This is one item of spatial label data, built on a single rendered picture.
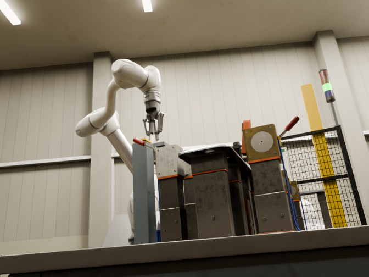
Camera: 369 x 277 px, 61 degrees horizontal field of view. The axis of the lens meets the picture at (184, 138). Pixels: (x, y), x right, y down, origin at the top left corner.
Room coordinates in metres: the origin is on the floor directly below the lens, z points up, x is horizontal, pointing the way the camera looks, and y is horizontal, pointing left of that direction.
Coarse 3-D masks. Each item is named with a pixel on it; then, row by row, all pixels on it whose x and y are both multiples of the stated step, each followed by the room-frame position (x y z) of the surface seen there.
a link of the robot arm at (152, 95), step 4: (144, 92) 1.41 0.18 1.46; (148, 92) 1.40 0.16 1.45; (152, 92) 1.40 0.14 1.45; (156, 92) 1.41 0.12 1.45; (144, 96) 1.41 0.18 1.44; (148, 96) 1.40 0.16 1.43; (152, 96) 1.40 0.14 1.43; (156, 96) 1.41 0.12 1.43; (160, 96) 1.43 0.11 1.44; (144, 100) 1.42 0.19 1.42; (148, 100) 1.40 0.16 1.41; (152, 100) 1.40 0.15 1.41; (156, 100) 1.41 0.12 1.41; (160, 100) 1.43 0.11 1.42; (144, 104) 1.45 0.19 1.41
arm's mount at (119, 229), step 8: (120, 216) 2.26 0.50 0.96; (112, 224) 2.20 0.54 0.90; (120, 224) 2.19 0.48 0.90; (128, 224) 2.18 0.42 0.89; (112, 232) 2.13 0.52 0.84; (120, 232) 2.12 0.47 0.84; (128, 232) 2.11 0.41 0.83; (112, 240) 2.07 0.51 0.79; (120, 240) 2.06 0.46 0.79; (128, 240) 2.05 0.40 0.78
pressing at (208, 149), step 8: (184, 152) 1.00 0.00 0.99; (192, 152) 1.03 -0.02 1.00; (200, 152) 1.04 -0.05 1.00; (208, 152) 1.05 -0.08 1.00; (216, 152) 1.06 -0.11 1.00; (224, 152) 1.06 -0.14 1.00; (232, 152) 1.07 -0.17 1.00; (184, 160) 1.10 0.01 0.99; (232, 160) 1.18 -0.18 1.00; (240, 160) 1.18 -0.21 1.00; (240, 168) 1.31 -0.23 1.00; (248, 168) 1.31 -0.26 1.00
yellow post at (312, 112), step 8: (304, 88) 2.47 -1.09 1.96; (312, 88) 2.44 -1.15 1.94; (304, 96) 2.47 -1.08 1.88; (312, 96) 2.45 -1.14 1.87; (304, 104) 2.50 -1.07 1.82; (312, 104) 2.45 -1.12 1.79; (312, 112) 2.46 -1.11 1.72; (312, 120) 2.46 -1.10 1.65; (320, 120) 2.44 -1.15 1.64; (312, 128) 2.47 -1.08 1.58; (320, 128) 2.45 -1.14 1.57; (312, 136) 2.48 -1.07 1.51; (320, 136) 2.46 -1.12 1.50; (320, 144) 2.46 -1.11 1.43; (320, 152) 2.46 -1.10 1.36; (328, 160) 2.45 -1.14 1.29; (320, 168) 2.48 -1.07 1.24; (328, 184) 2.46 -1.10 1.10; (336, 184) 2.44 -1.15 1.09; (328, 192) 2.47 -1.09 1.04; (336, 192) 2.45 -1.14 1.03; (328, 200) 2.47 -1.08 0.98; (336, 200) 2.45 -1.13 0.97; (328, 208) 2.52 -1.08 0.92; (336, 224) 2.47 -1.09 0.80; (344, 224) 2.45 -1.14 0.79
